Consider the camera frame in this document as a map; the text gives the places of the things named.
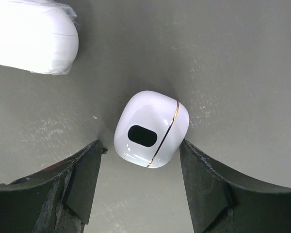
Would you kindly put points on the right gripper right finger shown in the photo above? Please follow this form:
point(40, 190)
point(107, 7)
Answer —
point(223, 200)

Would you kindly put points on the white oval case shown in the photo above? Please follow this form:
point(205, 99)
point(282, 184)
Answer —
point(38, 36)

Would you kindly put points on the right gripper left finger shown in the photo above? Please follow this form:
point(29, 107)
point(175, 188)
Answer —
point(57, 199)

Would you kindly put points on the white earbud charging case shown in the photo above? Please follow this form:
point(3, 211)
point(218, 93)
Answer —
point(151, 129)

